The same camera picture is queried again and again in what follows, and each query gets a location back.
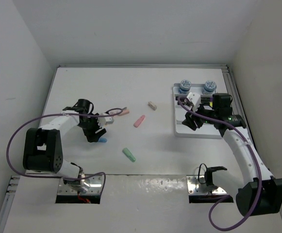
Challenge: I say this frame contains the white compartment tray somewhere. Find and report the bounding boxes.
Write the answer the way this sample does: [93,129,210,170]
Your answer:
[172,83,221,139]

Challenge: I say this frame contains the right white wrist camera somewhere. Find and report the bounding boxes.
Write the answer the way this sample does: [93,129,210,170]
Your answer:
[185,92,201,112]

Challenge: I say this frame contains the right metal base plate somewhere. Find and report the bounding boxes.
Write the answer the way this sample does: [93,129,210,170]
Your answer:
[186,175,228,196]

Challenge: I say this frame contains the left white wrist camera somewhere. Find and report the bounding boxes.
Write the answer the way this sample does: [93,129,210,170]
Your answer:
[98,113,114,127]

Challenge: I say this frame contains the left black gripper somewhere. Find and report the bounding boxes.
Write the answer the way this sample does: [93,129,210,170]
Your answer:
[78,113,105,142]

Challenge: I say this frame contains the metal base plate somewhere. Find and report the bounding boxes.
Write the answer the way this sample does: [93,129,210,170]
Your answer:
[57,175,103,196]
[186,175,228,196]

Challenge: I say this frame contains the blue jar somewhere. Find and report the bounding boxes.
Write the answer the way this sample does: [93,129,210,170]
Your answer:
[179,80,191,94]
[202,80,217,95]

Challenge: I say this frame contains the green pastel highlighter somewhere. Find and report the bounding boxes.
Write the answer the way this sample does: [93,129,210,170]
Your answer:
[122,148,136,163]

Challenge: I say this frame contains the yellow cap black highlighter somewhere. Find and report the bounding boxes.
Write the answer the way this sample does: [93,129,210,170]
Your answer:
[201,102,213,108]

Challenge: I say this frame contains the blue pastel highlighter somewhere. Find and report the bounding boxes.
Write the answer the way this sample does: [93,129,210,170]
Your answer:
[98,137,107,143]

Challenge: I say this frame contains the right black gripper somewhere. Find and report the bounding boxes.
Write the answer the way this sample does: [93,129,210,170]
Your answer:
[182,101,217,130]

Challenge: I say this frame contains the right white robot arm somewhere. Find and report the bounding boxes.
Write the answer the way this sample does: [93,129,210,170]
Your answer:
[177,92,282,216]

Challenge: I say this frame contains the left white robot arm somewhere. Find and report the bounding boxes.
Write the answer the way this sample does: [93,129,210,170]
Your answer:
[23,99,114,189]

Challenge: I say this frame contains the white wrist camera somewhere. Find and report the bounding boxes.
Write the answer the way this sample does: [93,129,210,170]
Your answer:
[98,113,114,127]
[185,92,201,112]

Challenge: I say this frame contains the beige eraser block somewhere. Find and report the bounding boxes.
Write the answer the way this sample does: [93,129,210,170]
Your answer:
[148,101,157,111]

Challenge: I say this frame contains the pink pastel highlighter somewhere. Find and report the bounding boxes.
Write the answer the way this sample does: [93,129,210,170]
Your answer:
[133,115,145,128]

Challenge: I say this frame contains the orange pastel highlighter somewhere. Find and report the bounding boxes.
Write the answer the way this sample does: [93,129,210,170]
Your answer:
[116,109,130,117]

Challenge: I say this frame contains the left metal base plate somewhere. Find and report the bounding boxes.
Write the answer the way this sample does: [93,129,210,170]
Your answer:
[57,175,103,196]

